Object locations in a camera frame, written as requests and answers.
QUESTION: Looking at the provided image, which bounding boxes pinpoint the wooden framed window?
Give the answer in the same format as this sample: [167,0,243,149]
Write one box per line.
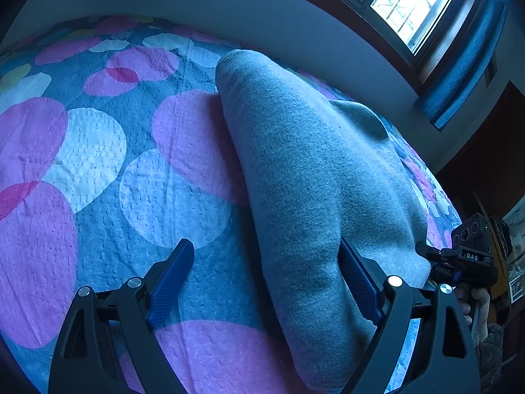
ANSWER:
[238,0,489,83]

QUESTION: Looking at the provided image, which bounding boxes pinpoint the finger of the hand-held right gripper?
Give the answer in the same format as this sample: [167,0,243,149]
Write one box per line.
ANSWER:
[415,241,454,264]

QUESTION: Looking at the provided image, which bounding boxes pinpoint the small framed picture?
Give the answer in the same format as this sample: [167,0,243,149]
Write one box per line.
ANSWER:
[508,277,525,306]

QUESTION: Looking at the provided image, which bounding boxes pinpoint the person's right hand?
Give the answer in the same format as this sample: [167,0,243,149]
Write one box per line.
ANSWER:
[455,285,492,339]

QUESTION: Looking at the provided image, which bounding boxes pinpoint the person's right forearm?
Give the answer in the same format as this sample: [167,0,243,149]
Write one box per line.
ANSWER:
[475,322,506,394]

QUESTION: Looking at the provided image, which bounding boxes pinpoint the grey fleece garment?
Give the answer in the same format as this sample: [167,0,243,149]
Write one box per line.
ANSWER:
[215,49,431,394]

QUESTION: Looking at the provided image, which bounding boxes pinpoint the blue dotted bed sheet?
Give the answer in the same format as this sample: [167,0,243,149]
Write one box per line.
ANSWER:
[0,15,462,394]

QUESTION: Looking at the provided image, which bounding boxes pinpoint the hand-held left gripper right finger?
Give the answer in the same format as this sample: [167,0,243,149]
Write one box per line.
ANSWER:
[338,237,481,394]

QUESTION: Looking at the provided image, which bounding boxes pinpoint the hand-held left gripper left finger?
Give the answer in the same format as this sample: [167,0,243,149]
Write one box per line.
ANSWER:
[48,238,195,394]

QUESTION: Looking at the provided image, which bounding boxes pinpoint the wall poster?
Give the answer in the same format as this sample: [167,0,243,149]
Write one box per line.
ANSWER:
[490,197,525,274]

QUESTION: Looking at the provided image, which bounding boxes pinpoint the blue curtain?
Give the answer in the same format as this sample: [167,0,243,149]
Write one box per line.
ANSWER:
[414,0,509,132]

